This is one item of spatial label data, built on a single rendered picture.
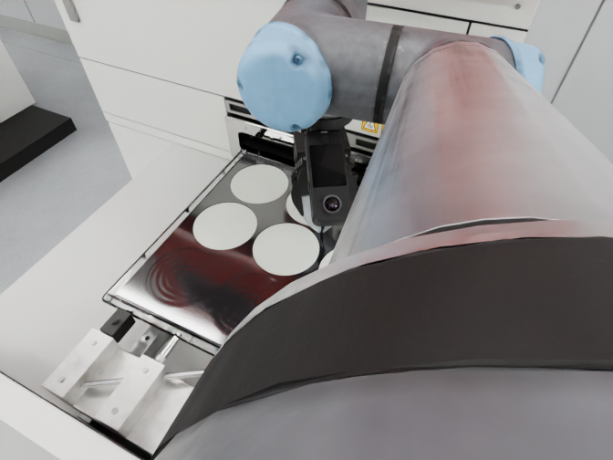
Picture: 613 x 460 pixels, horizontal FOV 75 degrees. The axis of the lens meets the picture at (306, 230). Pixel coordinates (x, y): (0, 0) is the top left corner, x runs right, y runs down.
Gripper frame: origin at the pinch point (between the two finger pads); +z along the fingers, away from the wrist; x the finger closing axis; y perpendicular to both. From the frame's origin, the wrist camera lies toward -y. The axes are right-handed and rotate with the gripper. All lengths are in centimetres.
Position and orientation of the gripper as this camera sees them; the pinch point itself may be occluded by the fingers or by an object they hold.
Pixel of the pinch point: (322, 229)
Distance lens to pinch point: 60.9
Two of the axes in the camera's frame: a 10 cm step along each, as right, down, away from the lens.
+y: -1.0, -7.5, 6.6
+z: 0.0, 6.6, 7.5
